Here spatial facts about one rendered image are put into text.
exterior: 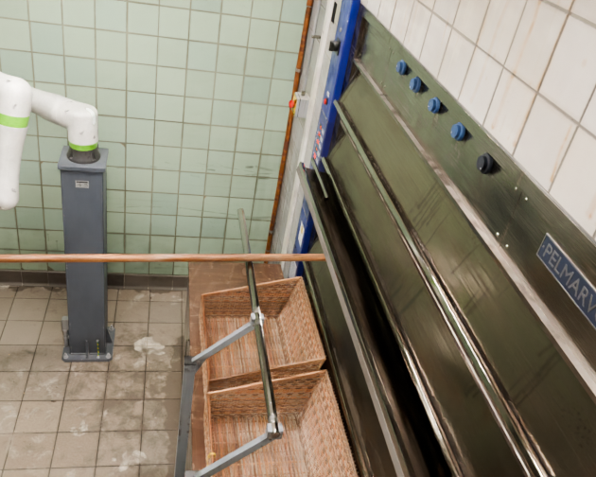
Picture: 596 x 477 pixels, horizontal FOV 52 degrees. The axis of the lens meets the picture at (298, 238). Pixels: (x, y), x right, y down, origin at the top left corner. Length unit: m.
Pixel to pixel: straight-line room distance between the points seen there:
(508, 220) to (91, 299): 2.45
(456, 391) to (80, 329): 2.39
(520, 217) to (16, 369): 2.88
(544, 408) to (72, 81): 2.84
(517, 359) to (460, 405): 0.28
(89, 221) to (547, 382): 2.33
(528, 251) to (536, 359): 0.21
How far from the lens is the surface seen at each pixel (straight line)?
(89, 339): 3.56
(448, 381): 1.58
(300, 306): 2.85
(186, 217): 3.79
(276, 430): 1.82
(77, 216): 3.07
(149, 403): 3.40
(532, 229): 1.30
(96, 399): 3.43
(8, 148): 2.63
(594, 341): 1.16
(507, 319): 1.36
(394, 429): 1.55
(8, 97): 2.57
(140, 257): 2.33
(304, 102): 3.12
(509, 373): 1.32
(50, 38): 3.40
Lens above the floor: 2.58
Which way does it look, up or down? 33 degrees down
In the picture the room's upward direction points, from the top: 11 degrees clockwise
